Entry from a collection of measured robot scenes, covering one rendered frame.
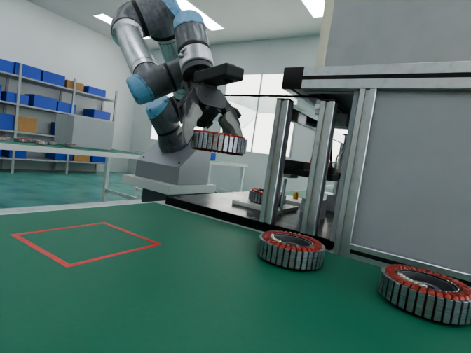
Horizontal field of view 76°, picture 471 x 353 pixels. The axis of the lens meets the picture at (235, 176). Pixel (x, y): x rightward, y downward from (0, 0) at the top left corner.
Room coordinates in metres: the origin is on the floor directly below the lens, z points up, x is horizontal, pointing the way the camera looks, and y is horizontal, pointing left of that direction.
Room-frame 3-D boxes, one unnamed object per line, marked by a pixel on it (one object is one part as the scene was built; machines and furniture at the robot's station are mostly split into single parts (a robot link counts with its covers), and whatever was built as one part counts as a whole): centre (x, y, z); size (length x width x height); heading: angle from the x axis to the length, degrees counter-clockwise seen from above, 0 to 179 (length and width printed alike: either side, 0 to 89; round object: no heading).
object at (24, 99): (5.68, 4.30, 1.37); 0.42 x 0.36 x 0.18; 60
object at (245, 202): (0.91, -0.10, 0.78); 0.15 x 0.15 x 0.01; 58
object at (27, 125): (5.84, 4.21, 0.92); 0.40 x 0.36 x 0.28; 58
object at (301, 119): (0.96, -0.25, 1.03); 0.62 x 0.01 x 0.03; 148
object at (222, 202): (1.00, -0.18, 0.76); 0.64 x 0.47 x 0.02; 148
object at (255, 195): (0.91, -0.10, 0.80); 0.11 x 0.11 x 0.04
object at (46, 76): (6.19, 3.99, 1.89); 0.42 x 0.42 x 0.22; 58
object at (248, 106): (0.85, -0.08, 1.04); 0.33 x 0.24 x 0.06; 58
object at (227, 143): (0.60, 0.04, 0.93); 0.11 x 0.11 x 0.04
